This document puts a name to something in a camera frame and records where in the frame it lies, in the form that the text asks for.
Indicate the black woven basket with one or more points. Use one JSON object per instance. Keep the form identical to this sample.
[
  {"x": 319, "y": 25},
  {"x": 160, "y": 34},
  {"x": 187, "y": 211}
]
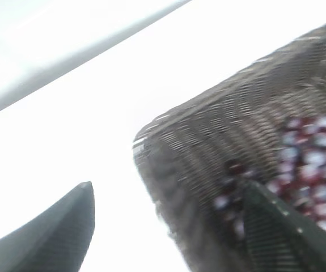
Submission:
[{"x": 181, "y": 155}]

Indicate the purple grape bunch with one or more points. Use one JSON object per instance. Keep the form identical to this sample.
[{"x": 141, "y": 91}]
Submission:
[{"x": 299, "y": 180}]

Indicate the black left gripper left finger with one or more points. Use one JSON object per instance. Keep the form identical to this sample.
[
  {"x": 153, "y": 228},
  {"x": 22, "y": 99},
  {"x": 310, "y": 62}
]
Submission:
[{"x": 56, "y": 240}]

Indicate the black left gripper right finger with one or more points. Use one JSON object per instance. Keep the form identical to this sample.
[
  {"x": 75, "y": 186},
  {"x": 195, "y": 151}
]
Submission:
[{"x": 278, "y": 237}]

